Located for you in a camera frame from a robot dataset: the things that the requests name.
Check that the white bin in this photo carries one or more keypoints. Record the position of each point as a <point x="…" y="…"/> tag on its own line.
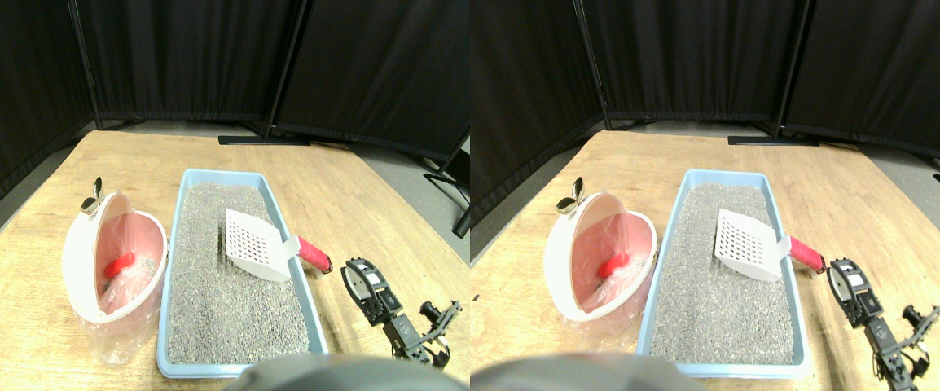
<point x="558" y="269"/>
<point x="77" y="269"/>

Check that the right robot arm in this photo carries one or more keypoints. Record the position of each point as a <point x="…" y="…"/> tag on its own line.
<point x="893" y="358"/>
<point x="413" y="342"/>

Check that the red lump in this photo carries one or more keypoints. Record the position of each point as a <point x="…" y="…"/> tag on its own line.
<point x="118" y="265"/>
<point x="610" y="266"/>

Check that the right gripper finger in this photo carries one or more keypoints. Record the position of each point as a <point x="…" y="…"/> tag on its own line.
<point x="835" y="283"/>
<point x="371" y="281"/>
<point x="352" y="281"/>
<point x="853" y="281"/>

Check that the black curtain stand pole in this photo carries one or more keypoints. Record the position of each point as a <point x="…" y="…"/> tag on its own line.
<point x="85" y="65"/>
<point x="592" y="65"/>
<point x="287" y="69"/>
<point x="793" y="69"/>

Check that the blue litter tray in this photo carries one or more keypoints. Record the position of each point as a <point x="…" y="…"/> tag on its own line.
<point x="217" y="318"/>
<point x="706" y="318"/>

